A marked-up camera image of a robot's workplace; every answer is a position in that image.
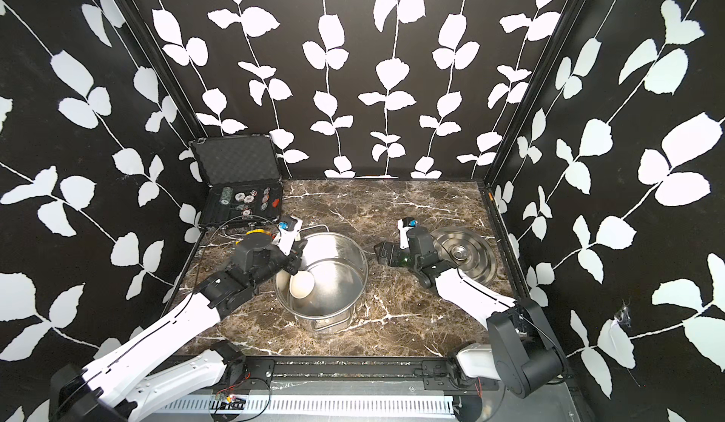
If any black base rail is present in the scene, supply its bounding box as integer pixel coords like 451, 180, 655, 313
196, 356, 503, 397

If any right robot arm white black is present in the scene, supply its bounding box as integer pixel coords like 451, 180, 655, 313
374, 218, 568, 399

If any green poker chip stack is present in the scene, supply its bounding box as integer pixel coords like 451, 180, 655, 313
220, 187, 234, 205

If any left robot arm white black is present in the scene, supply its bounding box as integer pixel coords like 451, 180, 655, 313
48, 231, 307, 421

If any black open case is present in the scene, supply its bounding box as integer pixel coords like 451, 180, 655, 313
191, 134, 283, 229

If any white slotted cable duct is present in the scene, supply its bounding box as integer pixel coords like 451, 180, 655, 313
156, 395, 454, 418

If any white plastic ladle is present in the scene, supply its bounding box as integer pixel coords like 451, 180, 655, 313
288, 270, 315, 299

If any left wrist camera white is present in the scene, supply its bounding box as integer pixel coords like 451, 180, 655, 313
276, 216, 302, 256

